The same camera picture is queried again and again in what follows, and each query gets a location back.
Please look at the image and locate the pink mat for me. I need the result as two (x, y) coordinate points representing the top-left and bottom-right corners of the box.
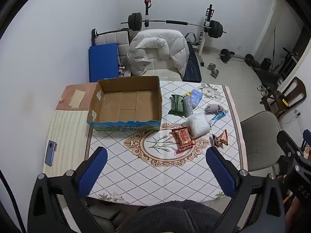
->
(56, 83), (98, 111)

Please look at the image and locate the cream striped mat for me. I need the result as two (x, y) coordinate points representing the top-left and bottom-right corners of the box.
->
(46, 109), (93, 177)

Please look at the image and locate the black stick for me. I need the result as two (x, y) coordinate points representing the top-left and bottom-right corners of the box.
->
(272, 28), (277, 71)

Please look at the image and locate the beige paper sheet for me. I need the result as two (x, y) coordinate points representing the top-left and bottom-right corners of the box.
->
(69, 90), (86, 109)

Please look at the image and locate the beige padded chair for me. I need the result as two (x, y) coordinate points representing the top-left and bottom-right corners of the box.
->
(92, 29), (130, 72)

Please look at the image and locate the green packet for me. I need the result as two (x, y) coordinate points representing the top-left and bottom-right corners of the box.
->
(168, 95), (186, 116)

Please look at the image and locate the grey chair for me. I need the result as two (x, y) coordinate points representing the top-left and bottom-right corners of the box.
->
(239, 111), (285, 173)

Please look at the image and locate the blue tissue packet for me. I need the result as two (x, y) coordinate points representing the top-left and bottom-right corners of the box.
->
(191, 89), (203, 109)

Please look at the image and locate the white weight bench rack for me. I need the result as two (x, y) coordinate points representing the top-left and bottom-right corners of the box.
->
(143, 0), (214, 67)

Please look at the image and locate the black low bench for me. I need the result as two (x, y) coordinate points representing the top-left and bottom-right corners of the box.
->
(254, 67), (283, 88)

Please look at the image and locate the blue folded mat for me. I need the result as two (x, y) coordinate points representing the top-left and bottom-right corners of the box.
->
(89, 43), (119, 83)

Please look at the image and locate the blue smartphone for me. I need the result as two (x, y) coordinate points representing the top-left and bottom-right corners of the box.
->
(45, 140), (58, 167)

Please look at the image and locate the short barbell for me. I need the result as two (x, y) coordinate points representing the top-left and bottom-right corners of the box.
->
(218, 49), (255, 66)

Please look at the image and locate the long barbell with plates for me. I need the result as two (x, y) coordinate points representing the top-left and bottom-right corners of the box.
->
(121, 13), (227, 39)

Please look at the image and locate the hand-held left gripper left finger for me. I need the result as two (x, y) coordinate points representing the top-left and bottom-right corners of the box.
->
(28, 146), (108, 233)

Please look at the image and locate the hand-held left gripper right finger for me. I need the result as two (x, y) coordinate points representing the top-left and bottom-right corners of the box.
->
(205, 147), (286, 233)

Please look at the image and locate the white down jacket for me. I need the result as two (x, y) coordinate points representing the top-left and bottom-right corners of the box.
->
(127, 29), (190, 77)

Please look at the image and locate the long blue packet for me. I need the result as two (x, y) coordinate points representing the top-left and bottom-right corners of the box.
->
(209, 109), (229, 125)

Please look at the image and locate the white plastic bag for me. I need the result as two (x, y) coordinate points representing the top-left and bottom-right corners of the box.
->
(183, 113), (211, 136)

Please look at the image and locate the person's right forearm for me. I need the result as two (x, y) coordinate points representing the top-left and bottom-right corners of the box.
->
(285, 196), (311, 233)

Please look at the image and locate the grey sock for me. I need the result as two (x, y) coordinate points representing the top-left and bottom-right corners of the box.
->
(204, 104), (222, 115)

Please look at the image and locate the black bag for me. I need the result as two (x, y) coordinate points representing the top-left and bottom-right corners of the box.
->
(260, 58), (272, 71)

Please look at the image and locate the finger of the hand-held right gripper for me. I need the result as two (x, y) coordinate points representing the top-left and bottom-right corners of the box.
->
(302, 129), (311, 151)
(277, 130), (305, 162)

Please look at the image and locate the beige upholstered chair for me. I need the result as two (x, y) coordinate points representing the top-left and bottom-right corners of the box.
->
(145, 61), (183, 81)

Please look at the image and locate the brown cartoon snack packet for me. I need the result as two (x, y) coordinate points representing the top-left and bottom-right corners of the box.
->
(212, 129), (228, 147)

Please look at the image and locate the black exercise equipment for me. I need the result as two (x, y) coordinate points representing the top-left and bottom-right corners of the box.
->
(277, 47), (300, 78)

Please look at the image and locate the black bench pad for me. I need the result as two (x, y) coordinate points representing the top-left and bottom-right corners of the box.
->
(182, 33), (203, 82)

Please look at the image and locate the brown wooden chair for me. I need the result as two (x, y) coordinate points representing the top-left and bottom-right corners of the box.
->
(261, 76), (307, 117)

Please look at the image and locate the red snack packet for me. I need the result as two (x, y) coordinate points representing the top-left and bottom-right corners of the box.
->
(171, 126), (195, 150)

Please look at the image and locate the cardboard box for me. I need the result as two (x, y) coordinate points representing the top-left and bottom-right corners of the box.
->
(87, 76), (163, 131)

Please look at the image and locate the dark fleece clothing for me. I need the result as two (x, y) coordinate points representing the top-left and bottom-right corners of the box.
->
(117, 199), (223, 233)

